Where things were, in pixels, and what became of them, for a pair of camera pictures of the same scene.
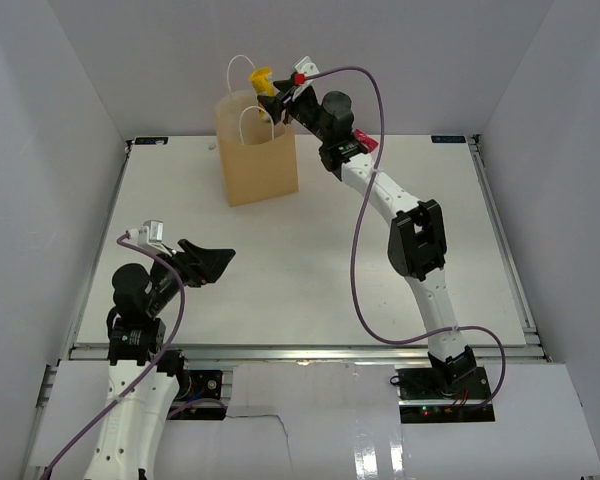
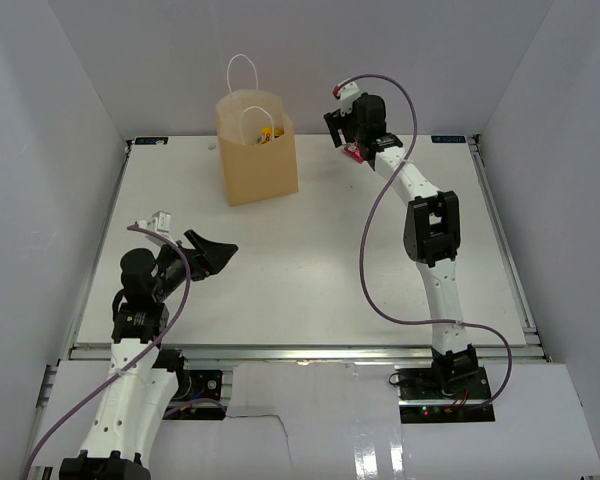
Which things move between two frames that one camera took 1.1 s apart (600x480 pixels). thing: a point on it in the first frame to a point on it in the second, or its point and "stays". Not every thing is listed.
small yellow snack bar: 262,82 to 268,134
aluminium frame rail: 309,354 stays
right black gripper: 297,98 to 338,121
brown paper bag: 260,156 stays
